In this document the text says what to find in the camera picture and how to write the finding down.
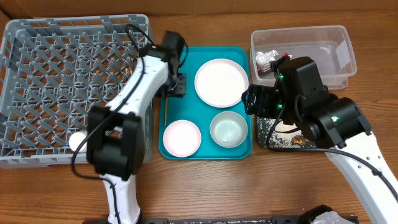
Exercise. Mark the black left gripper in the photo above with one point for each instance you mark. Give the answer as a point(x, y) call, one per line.
point(181, 89)

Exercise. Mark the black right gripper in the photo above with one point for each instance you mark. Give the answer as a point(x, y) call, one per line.
point(253, 101)

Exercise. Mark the white tissue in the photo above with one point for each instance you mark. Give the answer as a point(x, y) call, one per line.
point(264, 59)

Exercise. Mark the grey bowl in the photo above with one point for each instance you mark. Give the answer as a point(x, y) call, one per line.
point(228, 129)

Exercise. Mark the large white plate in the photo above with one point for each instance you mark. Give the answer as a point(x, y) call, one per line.
point(221, 82)

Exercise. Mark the small white plate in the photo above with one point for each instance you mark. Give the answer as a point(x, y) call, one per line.
point(182, 138)

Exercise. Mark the white paper cup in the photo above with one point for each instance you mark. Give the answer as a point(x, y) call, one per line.
point(75, 139)

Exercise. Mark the red snack wrapper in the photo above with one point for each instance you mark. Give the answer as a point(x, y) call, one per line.
point(287, 56)

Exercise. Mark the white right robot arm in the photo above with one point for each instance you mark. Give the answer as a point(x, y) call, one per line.
point(336, 126)

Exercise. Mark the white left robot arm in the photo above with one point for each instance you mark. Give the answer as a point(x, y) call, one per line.
point(115, 145)

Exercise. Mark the grey dishwasher rack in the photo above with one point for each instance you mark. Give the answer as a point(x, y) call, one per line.
point(52, 72)

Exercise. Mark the teal plastic tray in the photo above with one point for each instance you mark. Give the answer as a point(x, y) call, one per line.
point(190, 107)

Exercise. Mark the black tray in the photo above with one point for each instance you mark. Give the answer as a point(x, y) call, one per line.
point(273, 137)

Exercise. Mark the clear plastic bin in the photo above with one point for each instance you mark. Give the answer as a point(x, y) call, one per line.
point(329, 46)

